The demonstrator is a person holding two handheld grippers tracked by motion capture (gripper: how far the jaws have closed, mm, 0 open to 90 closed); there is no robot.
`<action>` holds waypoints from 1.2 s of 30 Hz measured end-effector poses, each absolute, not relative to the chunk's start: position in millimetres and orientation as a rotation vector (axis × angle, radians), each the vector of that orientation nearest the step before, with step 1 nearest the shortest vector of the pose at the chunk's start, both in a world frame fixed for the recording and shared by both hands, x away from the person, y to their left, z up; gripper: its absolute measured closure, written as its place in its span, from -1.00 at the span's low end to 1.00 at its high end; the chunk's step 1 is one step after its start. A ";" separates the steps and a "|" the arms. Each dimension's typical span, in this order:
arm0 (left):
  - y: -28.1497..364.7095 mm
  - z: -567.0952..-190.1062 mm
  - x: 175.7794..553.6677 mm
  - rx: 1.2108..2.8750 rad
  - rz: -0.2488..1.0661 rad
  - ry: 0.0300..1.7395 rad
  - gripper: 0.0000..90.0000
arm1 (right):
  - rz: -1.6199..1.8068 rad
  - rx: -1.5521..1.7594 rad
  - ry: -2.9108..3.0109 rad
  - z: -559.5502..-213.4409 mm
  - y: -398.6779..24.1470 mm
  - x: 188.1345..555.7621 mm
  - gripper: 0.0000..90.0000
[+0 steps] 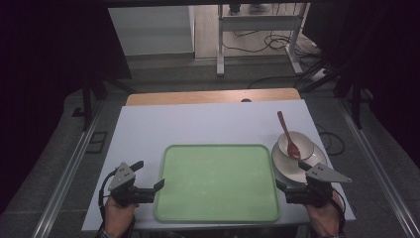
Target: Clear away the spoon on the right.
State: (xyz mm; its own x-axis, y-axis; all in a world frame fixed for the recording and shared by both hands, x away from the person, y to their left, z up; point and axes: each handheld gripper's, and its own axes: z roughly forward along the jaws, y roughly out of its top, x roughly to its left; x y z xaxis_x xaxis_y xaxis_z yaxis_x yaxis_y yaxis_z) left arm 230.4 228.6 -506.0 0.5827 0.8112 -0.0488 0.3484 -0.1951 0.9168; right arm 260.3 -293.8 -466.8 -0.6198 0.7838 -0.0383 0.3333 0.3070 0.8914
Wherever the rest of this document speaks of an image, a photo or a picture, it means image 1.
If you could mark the black floor socket plate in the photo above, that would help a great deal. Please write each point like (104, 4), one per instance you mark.
(96, 142)

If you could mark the white plate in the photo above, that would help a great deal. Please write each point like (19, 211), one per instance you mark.
(286, 167)

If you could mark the person's left hand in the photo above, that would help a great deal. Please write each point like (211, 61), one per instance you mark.
(119, 218)

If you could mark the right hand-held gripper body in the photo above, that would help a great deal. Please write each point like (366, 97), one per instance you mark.
(322, 173)

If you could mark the white bowl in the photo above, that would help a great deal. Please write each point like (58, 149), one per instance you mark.
(303, 142)

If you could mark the black metal stand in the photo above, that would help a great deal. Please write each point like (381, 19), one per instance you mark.
(86, 102)
(356, 102)

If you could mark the reddish brown spoon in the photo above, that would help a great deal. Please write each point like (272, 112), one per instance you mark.
(293, 151)

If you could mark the white desk frame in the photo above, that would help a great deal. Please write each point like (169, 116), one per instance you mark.
(257, 23)

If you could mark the aluminium floor rail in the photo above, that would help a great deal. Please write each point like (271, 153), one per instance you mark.
(379, 165)
(69, 172)

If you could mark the green tray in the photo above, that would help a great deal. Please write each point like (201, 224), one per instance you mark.
(216, 183)

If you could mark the white cabinet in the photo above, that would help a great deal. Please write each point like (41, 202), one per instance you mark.
(152, 31)

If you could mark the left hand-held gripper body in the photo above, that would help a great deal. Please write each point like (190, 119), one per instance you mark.
(123, 177)

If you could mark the person's right hand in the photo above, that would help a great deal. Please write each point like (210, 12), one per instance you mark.
(323, 219)

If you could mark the white power strip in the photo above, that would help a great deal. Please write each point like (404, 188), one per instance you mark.
(319, 74)

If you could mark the black table grommet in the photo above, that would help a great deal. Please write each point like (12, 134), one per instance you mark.
(246, 100)

